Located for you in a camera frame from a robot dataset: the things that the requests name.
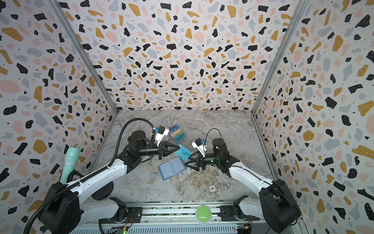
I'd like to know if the mint green cylinder handle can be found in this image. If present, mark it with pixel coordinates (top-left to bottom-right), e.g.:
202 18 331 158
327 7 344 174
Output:
59 147 80 184

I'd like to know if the aluminium front rail frame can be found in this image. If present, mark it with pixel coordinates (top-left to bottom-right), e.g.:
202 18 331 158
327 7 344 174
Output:
70 200 304 234

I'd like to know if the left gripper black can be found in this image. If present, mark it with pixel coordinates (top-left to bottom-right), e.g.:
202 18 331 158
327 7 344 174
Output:
139 141 181 160

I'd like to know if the white poker chip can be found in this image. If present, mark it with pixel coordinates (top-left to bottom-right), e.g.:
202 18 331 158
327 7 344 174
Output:
209 185 216 193

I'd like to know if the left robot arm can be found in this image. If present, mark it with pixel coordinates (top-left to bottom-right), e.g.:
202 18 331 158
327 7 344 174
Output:
35 129 180 234

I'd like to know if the green push button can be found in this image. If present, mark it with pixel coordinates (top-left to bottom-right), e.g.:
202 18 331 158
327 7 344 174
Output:
195 205 212 225

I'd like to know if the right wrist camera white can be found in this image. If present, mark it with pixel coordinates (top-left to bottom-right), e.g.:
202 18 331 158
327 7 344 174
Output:
191 137 207 157

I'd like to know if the left black corrugated cable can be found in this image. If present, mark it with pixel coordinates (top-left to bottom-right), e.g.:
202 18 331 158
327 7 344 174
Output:
22 117 155 234

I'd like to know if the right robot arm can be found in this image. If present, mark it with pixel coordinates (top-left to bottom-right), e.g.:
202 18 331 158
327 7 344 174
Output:
185 138 302 234

